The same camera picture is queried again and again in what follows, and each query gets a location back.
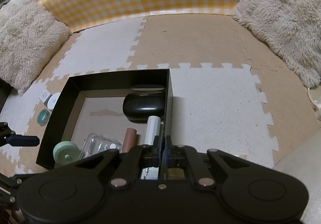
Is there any brown cylinder tube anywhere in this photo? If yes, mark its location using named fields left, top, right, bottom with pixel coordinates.
left=122, top=128, right=137, bottom=153

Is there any white cylinder tube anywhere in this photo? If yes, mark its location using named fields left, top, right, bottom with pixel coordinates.
left=144, top=116, right=161, bottom=145

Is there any clear plastic case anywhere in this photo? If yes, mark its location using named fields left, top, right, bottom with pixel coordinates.
left=79, top=133, right=122, bottom=159

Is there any green round tape dispenser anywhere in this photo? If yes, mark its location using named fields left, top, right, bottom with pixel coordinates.
left=53, top=141, right=80, bottom=168

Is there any white round device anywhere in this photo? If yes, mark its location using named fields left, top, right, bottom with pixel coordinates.
left=45, top=93, right=60, bottom=110

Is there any black oval case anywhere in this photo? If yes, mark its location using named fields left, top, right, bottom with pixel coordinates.
left=122, top=92, right=165, bottom=123

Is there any white power adapter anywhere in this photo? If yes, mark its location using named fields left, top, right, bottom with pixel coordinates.
left=39, top=89, right=52, bottom=103

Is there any black cardboard box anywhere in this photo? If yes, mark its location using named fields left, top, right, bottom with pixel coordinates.
left=36, top=69, right=173, bottom=170

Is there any fluffy white pillow left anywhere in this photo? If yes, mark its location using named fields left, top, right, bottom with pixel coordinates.
left=1, top=0, right=71, bottom=95

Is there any fluffy white pillow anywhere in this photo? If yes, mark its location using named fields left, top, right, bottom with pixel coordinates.
left=1, top=0, right=71, bottom=95
left=232, top=0, right=320, bottom=88

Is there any fluffy white pillow right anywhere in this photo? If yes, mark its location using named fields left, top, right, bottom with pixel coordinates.
left=232, top=0, right=320, bottom=88

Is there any white cable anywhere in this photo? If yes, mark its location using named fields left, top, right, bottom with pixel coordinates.
left=306, top=86, right=321, bottom=120

